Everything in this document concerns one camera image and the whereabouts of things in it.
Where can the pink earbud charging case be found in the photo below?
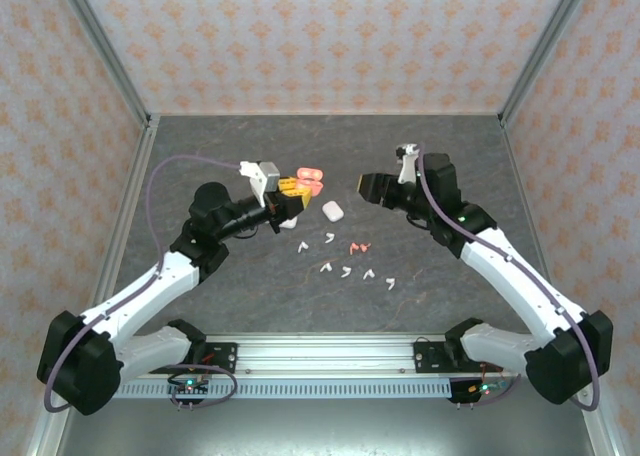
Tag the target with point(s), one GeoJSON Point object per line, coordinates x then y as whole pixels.
{"type": "Point", "coordinates": [307, 173]}

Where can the white earbud charging case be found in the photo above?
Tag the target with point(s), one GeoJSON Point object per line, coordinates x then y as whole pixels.
{"type": "Point", "coordinates": [331, 211]}
{"type": "Point", "coordinates": [290, 223]}

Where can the white earbud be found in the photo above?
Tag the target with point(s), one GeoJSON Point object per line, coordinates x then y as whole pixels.
{"type": "Point", "coordinates": [390, 284]}
{"type": "Point", "coordinates": [368, 274]}
{"type": "Point", "coordinates": [329, 237]}
{"type": "Point", "coordinates": [326, 267]}
{"type": "Point", "coordinates": [302, 248]}
{"type": "Point", "coordinates": [345, 272]}

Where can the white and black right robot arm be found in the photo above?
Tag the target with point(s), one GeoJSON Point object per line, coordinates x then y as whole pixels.
{"type": "Point", "coordinates": [515, 281]}

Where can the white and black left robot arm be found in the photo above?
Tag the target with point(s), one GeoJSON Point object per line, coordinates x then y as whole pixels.
{"type": "Point", "coordinates": [140, 296]}

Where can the small circuit board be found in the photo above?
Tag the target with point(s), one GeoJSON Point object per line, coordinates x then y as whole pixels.
{"type": "Point", "coordinates": [190, 387]}
{"type": "Point", "coordinates": [482, 389]}

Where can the aluminium table edge rail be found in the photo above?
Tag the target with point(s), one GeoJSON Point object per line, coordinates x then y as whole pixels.
{"type": "Point", "coordinates": [127, 201]}
{"type": "Point", "coordinates": [528, 201]}

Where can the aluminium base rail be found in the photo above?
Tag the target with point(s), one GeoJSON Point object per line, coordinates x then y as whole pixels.
{"type": "Point", "coordinates": [325, 356]}

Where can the aluminium frame post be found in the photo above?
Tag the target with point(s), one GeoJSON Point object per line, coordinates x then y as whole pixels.
{"type": "Point", "coordinates": [104, 46]}
{"type": "Point", "coordinates": [546, 46]}

